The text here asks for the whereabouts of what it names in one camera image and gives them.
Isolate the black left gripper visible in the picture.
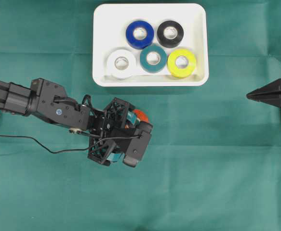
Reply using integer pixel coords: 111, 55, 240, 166
88, 98, 153, 166

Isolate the red tape roll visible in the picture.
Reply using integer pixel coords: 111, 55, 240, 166
133, 109, 149, 123

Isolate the white tape roll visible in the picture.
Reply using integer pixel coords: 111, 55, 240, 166
107, 49, 137, 80

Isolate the green tape roll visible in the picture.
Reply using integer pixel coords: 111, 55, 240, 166
140, 44, 167, 73

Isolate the yellow tape roll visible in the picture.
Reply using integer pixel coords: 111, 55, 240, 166
167, 49, 196, 78

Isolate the blue tape roll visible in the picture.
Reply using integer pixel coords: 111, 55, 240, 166
126, 20, 154, 50

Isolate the black tape roll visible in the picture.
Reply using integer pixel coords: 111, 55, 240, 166
157, 20, 184, 48

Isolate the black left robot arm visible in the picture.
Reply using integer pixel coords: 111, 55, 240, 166
0, 78, 153, 167

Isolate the white plastic case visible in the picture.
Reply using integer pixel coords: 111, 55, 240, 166
92, 3, 209, 87

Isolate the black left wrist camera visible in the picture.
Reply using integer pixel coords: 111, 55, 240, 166
111, 122, 153, 167

